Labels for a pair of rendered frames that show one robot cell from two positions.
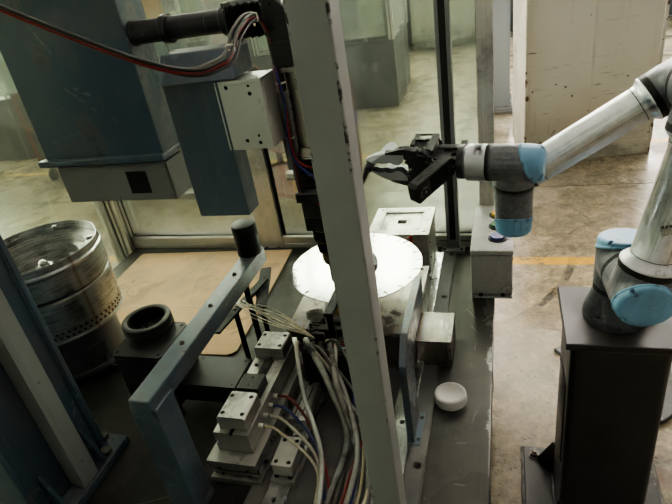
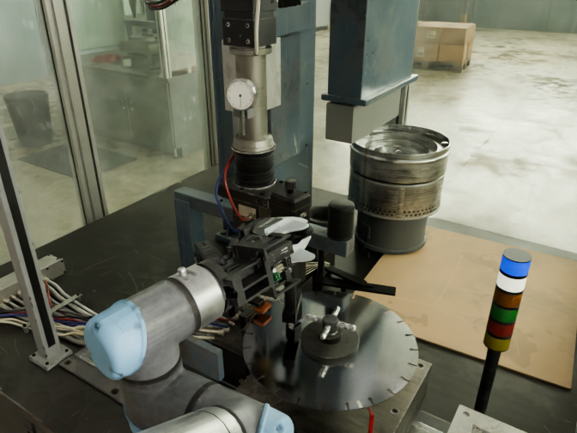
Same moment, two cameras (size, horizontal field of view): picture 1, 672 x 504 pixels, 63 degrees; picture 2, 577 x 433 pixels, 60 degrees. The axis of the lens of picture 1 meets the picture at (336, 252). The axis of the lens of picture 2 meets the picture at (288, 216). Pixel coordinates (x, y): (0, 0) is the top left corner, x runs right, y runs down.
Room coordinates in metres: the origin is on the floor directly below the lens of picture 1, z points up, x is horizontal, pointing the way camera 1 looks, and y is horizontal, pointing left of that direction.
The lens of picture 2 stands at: (1.27, -0.79, 1.60)
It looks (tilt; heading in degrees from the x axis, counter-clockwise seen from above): 27 degrees down; 103
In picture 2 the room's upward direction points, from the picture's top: straight up
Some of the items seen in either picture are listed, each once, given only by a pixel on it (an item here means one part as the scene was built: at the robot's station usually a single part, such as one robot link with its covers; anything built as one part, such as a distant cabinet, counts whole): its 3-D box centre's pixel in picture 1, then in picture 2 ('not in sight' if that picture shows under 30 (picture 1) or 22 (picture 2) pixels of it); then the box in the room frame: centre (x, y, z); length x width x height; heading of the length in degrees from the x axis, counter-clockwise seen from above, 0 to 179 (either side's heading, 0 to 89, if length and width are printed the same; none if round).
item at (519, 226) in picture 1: (513, 204); (165, 395); (1.02, -0.38, 1.12); 0.11 x 0.08 x 0.11; 164
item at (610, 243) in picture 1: (622, 258); not in sight; (1.05, -0.66, 0.91); 0.13 x 0.12 x 0.14; 164
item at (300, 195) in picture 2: not in sight; (290, 234); (1.10, -0.04, 1.17); 0.06 x 0.05 x 0.20; 151
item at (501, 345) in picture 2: not in sight; (497, 337); (1.48, 0.00, 0.98); 0.05 x 0.04 x 0.03; 70
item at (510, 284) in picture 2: not in sight; (512, 278); (1.48, 0.00, 1.11); 0.05 x 0.04 x 0.03; 70
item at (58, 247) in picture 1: (63, 305); (394, 191); (1.27, 0.74, 0.93); 0.31 x 0.31 x 0.36
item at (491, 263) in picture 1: (492, 249); not in sight; (1.35, -0.45, 0.82); 0.28 x 0.11 x 0.15; 160
